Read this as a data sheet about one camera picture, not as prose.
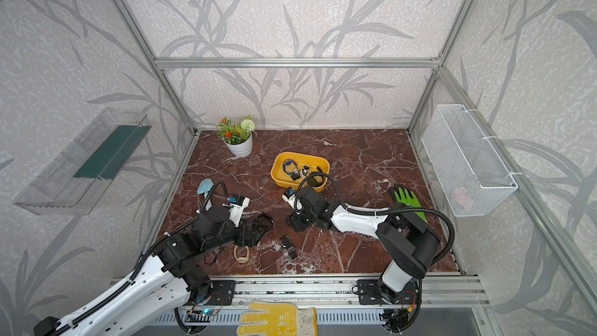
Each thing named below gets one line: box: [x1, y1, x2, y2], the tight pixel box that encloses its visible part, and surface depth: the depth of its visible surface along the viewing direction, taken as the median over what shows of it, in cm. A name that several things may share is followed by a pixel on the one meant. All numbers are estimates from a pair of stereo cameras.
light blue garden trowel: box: [196, 178, 214, 211], surface depth 100 cm
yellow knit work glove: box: [237, 301, 318, 336], surface depth 71 cm
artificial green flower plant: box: [216, 115, 255, 145], surface depth 101 cm
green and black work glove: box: [388, 183, 428, 224], surface depth 96 cm
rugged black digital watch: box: [253, 213, 275, 231], surface depth 90 cm
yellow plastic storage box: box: [270, 151, 331, 189], surface depth 106 cm
